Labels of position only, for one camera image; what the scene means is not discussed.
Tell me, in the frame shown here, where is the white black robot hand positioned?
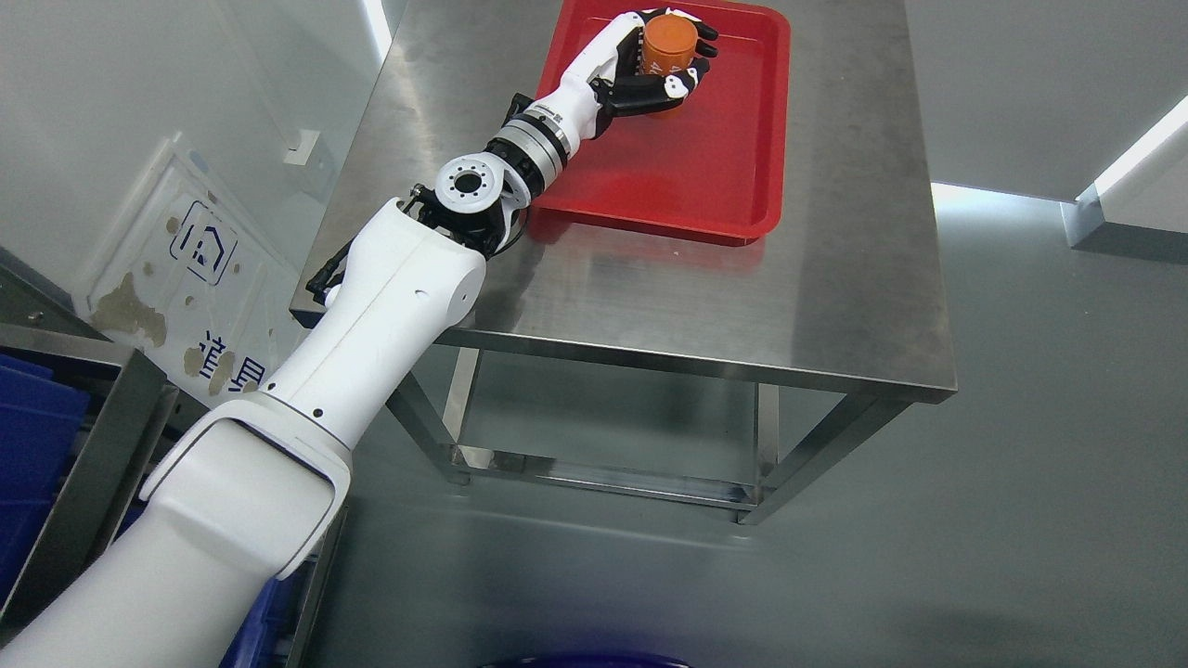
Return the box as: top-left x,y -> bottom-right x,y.
523,6 -> 718,153

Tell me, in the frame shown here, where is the orange cylindrical capacitor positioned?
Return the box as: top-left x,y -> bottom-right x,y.
638,13 -> 699,75

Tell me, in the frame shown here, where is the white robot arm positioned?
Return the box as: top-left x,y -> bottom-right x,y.
4,93 -> 604,667

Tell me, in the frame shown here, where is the metal roller shelf rack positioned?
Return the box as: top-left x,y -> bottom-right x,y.
4,252 -> 350,667

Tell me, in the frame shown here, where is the red plastic tray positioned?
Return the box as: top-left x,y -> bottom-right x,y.
529,1 -> 794,246

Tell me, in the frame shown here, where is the stainless steel table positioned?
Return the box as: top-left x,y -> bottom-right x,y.
290,0 -> 959,527

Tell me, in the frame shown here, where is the white floor sign plate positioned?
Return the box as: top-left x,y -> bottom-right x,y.
71,133 -> 305,407

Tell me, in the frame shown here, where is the blue bin far left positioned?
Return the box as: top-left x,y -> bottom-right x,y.
1,354 -> 91,603

